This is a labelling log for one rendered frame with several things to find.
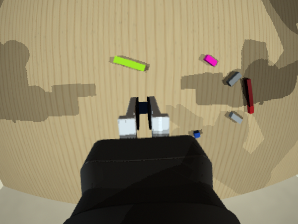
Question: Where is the grey rod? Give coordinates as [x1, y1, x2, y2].
[229, 112, 242, 124]
[226, 71, 242, 86]

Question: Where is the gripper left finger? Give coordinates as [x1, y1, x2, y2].
[118, 97, 140, 139]

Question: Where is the red rod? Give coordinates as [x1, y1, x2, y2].
[244, 78, 254, 114]

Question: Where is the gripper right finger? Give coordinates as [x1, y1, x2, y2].
[147, 96, 169, 137]

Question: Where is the small magenta block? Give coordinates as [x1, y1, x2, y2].
[203, 55, 217, 66]

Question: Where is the small blue block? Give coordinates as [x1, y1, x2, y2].
[193, 130, 200, 138]
[139, 102, 148, 114]

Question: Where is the lime green rod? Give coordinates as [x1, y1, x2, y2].
[113, 56, 146, 71]

